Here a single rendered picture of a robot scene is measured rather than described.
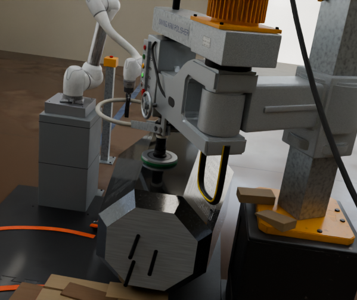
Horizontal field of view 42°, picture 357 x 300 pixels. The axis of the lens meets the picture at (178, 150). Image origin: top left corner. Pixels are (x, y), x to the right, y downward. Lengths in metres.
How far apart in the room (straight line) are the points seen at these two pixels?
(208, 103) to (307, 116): 0.53
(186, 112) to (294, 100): 0.50
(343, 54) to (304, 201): 0.77
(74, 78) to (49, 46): 6.40
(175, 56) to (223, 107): 0.65
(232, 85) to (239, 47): 0.18
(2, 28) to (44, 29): 0.90
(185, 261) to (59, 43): 7.95
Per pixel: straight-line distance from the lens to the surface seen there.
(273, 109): 2.10
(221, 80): 1.89
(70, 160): 3.74
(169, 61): 2.50
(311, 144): 2.37
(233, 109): 1.96
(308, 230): 2.50
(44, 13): 10.01
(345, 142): 2.48
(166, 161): 2.69
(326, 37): 2.36
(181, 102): 2.19
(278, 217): 2.47
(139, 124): 2.93
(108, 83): 4.65
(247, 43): 1.83
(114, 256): 2.51
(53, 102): 3.71
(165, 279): 2.54
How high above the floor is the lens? 1.93
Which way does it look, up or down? 21 degrees down
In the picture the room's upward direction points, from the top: 7 degrees clockwise
